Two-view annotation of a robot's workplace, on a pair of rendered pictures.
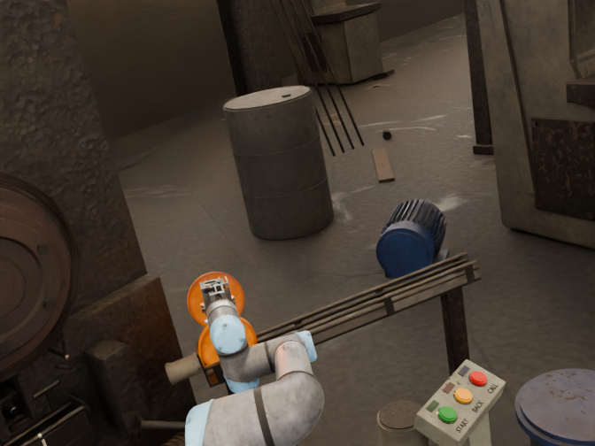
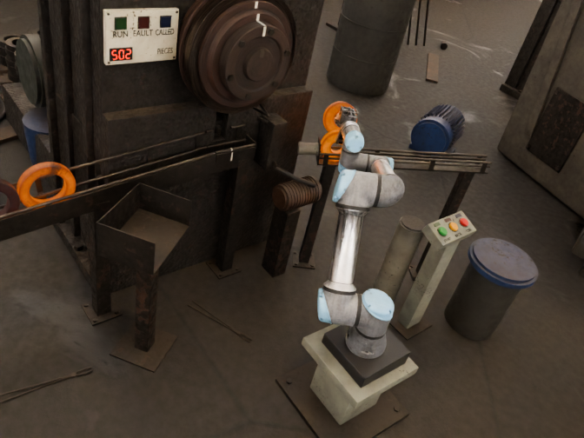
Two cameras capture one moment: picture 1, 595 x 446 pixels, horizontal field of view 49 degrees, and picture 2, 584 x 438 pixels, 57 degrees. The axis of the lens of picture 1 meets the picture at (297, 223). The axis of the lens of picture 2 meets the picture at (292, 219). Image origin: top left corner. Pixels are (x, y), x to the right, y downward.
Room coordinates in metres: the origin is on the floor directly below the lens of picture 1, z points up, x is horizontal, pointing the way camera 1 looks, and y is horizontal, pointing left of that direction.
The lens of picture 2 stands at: (-0.64, 0.41, 1.85)
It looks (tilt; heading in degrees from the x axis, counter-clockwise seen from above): 36 degrees down; 359
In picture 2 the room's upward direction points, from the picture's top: 14 degrees clockwise
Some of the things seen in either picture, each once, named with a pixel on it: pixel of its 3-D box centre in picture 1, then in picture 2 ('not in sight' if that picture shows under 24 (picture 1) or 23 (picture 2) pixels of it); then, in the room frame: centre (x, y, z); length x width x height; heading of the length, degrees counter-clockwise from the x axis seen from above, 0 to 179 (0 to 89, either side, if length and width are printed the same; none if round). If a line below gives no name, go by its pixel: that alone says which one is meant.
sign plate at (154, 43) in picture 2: not in sight; (142, 36); (1.13, 1.02, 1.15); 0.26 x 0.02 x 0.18; 135
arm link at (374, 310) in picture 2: not in sight; (373, 311); (0.73, 0.03, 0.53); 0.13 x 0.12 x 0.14; 93
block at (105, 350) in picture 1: (117, 385); (269, 141); (1.47, 0.54, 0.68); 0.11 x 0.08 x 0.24; 45
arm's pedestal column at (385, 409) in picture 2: not in sight; (349, 379); (0.73, 0.01, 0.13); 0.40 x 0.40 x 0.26; 43
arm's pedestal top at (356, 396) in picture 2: not in sight; (359, 355); (0.73, 0.01, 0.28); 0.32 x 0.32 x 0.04; 43
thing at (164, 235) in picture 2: not in sight; (143, 288); (0.75, 0.85, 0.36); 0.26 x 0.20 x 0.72; 170
